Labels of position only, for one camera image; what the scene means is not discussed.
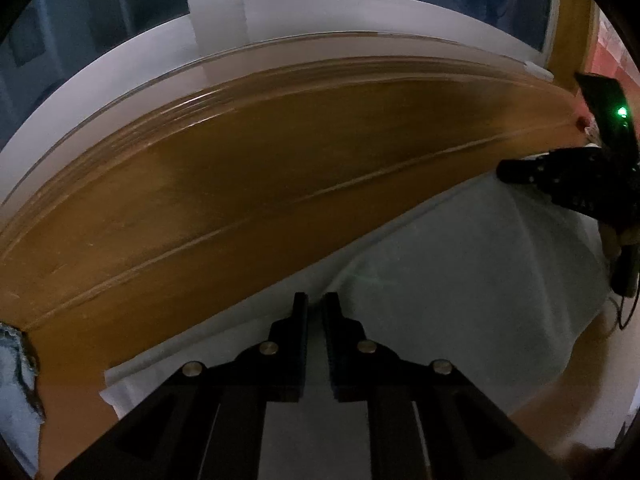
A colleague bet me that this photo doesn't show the light blue denim garment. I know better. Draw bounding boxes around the light blue denim garment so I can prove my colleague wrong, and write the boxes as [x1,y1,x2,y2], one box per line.
[1,323,46,479]

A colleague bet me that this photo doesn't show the black cable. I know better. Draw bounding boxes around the black cable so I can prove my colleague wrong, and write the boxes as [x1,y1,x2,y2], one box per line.
[612,291,640,332]

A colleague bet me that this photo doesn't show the grey knit sweater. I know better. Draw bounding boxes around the grey knit sweater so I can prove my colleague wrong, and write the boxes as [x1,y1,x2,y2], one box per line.
[102,174,608,479]

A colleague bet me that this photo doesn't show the pink white curtain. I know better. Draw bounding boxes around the pink white curtain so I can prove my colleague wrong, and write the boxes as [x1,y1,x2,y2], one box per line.
[586,9,640,130]

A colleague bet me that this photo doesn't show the white framed window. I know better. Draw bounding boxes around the white framed window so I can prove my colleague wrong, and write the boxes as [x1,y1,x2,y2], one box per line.
[1,0,560,214]

